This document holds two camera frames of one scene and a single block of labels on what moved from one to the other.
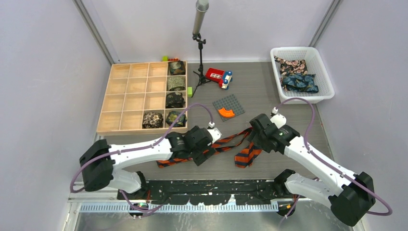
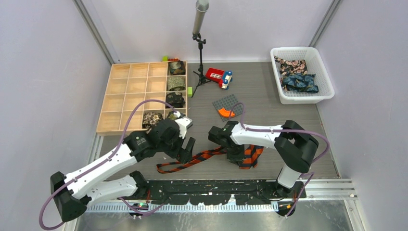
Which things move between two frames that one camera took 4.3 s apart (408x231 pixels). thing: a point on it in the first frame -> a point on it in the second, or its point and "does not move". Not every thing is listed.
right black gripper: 254,137 -> 237,158
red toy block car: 223,77 does not move
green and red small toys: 165,58 does not move
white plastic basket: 300,71 does not move
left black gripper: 199,157 -> 184,155
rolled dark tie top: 177,68 does not move
